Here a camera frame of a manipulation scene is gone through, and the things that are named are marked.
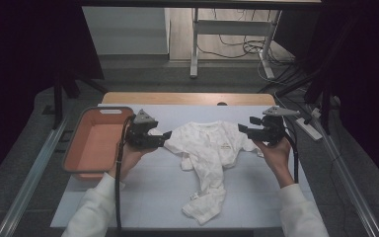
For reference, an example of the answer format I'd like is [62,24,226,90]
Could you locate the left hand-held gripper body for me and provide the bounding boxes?
[124,109,166,150]

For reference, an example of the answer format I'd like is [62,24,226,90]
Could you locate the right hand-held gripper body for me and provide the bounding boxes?
[248,106,301,144]

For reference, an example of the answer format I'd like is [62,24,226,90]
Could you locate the floor cable bundle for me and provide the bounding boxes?
[196,9,297,87]

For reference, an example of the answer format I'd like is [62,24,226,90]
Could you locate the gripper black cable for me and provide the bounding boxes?
[114,116,136,233]
[284,127,300,185]

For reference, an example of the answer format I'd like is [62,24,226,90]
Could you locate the person's left hand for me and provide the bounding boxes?
[108,141,157,182]

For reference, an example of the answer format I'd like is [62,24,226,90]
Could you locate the orange plastic basket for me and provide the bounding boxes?
[61,106,136,182]

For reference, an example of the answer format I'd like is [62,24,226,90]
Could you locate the dark curtain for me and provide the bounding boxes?
[0,0,105,192]
[272,0,379,196]

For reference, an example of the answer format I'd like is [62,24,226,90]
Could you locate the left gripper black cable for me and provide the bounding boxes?
[114,116,136,233]

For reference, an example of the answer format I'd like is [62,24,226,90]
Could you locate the aluminium floor rail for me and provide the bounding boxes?
[309,108,379,237]
[0,118,70,237]

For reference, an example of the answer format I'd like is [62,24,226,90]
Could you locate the white power strip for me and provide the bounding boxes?
[295,117,324,142]

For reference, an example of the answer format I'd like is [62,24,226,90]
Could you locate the white metal desk frame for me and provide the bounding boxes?
[189,8,282,80]

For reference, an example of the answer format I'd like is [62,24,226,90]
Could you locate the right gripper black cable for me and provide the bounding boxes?
[284,127,300,185]

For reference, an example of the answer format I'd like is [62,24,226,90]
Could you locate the person's right hand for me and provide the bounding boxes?
[253,137,295,190]

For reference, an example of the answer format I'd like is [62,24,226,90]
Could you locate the white board sheet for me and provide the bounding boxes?
[49,104,326,229]

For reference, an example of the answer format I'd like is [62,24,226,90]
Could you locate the black metal stand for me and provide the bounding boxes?
[52,75,110,130]
[304,78,334,134]

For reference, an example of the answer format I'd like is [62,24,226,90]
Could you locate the white baby romper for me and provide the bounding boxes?
[149,120,265,226]

